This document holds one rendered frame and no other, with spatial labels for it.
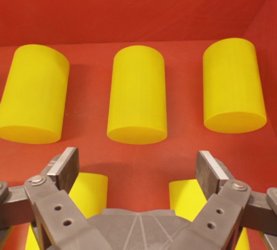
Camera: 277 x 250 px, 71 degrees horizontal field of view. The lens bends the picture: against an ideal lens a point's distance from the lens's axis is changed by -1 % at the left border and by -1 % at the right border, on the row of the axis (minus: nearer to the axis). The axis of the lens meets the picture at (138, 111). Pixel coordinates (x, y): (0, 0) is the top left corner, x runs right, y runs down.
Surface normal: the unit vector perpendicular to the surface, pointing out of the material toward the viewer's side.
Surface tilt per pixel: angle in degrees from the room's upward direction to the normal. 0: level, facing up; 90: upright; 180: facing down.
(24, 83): 2
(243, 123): 90
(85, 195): 35
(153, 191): 0
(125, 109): 24
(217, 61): 47
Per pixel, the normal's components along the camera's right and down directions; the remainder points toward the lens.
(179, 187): -0.80, -0.26
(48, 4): 0.07, 0.91
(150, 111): 0.37, -0.38
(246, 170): 0.03, -0.42
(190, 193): -0.56, -0.35
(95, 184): 0.79, -0.25
